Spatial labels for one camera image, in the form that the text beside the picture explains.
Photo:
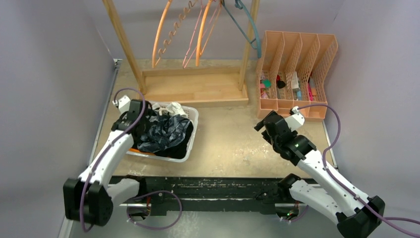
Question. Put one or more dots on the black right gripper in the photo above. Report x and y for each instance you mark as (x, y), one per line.
(266, 137)

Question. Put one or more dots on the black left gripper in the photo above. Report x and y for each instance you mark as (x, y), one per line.
(147, 122)

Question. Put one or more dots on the dark camouflage shorts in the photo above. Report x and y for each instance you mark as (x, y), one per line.
(167, 131)

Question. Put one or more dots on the orange shorts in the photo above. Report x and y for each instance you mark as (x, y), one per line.
(136, 152)

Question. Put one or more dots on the white shorts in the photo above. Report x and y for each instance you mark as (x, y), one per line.
(172, 109)

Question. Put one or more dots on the black shorts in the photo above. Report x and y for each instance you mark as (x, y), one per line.
(179, 151)

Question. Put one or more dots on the white plastic basket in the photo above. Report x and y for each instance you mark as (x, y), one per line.
(193, 115)

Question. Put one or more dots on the pink plastic file organizer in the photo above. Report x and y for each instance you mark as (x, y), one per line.
(297, 65)

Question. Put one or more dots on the pink thin hanger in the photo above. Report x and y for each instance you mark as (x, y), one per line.
(190, 54)

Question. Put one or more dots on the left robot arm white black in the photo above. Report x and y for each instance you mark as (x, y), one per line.
(88, 198)

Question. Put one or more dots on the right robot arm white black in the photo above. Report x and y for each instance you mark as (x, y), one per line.
(354, 212)

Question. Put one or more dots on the pink small bottle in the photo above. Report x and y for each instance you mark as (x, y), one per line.
(263, 92)

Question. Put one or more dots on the green small item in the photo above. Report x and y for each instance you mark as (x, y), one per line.
(266, 83)

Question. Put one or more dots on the wooden clothes rack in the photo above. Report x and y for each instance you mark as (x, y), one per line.
(194, 86)

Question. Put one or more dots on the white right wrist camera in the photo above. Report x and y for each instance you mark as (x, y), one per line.
(295, 120)

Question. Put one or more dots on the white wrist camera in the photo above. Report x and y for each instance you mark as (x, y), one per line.
(122, 104)
(295, 120)

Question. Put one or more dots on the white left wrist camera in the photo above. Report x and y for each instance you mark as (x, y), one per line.
(122, 104)

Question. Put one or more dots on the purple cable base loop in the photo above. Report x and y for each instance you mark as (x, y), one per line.
(149, 212)

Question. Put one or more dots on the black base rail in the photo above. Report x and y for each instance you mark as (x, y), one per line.
(207, 194)

